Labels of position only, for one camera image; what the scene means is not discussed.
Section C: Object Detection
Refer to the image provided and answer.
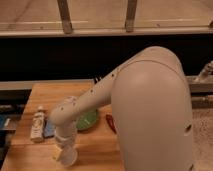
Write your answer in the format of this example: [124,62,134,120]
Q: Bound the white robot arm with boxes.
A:
[50,46,195,171]

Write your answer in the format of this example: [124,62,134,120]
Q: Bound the red chili pepper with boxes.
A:
[106,114,116,134]

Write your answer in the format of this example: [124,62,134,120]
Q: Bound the black striped block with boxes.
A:
[94,77,101,84]

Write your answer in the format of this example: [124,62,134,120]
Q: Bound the right metal frame post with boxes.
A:
[125,0,137,32]

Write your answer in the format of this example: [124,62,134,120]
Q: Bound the wooden cutting board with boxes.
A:
[1,81,124,171]

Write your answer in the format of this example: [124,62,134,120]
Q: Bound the green bowl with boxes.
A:
[76,110,99,131]

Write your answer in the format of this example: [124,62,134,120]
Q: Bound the white tube bottle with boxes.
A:
[30,106,45,143]

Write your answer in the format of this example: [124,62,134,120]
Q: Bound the metal frame post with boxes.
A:
[57,0,73,34]
[125,0,137,32]

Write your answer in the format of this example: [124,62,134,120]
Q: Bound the left metal frame post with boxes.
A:
[57,0,73,34]

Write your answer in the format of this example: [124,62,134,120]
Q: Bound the white gripper yellow tag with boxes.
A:
[54,123,77,160]

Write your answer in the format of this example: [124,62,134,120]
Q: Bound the white ceramic cup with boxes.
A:
[59,146,78,167]

